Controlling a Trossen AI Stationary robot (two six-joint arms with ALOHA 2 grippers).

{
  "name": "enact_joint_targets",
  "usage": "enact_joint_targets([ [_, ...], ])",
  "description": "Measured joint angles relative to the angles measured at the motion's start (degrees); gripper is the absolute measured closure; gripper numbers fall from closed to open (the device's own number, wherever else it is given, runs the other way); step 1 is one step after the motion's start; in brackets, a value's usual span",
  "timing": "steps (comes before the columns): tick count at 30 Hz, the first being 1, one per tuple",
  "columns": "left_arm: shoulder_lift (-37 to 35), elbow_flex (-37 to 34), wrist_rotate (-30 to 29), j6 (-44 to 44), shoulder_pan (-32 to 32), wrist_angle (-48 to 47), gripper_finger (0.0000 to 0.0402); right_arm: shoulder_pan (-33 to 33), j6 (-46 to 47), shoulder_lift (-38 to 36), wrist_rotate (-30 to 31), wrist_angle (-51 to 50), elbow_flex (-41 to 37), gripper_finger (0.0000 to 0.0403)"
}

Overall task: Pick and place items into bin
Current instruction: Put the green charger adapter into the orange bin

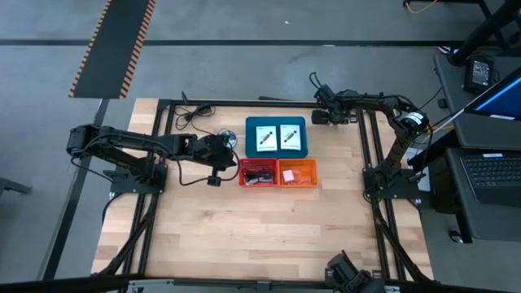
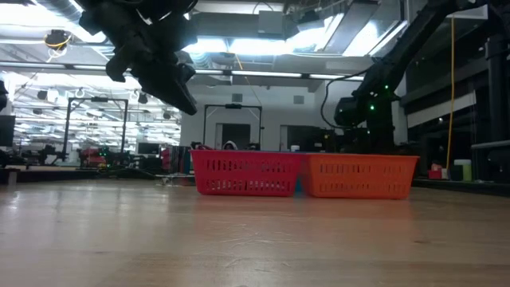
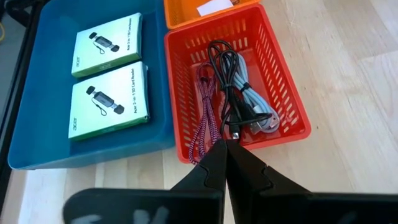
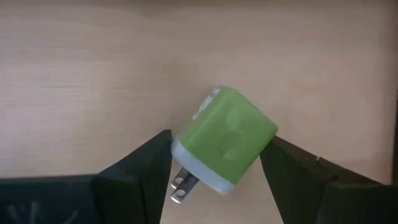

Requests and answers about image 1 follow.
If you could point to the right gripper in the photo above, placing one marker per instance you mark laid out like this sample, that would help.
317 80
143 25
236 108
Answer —
340 110

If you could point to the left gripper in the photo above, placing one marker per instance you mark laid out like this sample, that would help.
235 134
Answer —
215 150

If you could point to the white instruction booklet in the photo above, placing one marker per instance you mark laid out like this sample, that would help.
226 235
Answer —
262 146
286 144

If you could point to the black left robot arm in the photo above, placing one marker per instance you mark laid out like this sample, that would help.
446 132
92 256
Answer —
134 144

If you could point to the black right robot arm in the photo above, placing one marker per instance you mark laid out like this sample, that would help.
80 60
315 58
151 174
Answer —
392 154

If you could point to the red plastic basket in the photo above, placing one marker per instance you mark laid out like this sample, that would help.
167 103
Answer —
260 163

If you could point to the teal plastic tray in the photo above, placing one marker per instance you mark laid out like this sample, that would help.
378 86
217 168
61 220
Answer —
250 138

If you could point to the orange plastic basket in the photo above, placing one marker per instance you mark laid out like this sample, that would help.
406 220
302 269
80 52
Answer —
305 163

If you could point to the small black adapter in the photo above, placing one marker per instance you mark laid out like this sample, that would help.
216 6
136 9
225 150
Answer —
443 103

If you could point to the yellow power connector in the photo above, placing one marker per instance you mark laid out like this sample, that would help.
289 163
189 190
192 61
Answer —
441 128

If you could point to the black hazard-striped floor mat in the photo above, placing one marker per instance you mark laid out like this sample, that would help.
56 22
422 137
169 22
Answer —
114 49

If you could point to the black bulky object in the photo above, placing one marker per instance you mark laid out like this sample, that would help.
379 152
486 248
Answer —
350 274

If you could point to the computer monitor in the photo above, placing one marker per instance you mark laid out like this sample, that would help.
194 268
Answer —
504 97

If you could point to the black stand leg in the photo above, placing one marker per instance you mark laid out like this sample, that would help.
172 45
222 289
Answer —
484 28

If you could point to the dark laptop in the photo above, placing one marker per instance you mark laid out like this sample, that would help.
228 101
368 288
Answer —
492 175

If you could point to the open laptop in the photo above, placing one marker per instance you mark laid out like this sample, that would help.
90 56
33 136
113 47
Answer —
488 219

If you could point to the black overhead crossbeam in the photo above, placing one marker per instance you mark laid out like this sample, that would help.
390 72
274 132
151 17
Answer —
81 285

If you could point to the dark furniture leg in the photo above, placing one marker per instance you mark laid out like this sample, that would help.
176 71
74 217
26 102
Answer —
12 186

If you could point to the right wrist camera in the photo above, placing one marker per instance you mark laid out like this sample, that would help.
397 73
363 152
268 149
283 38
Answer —
321 117

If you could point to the black aluminium table frame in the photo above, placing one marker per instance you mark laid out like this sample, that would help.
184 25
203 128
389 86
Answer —
264 103

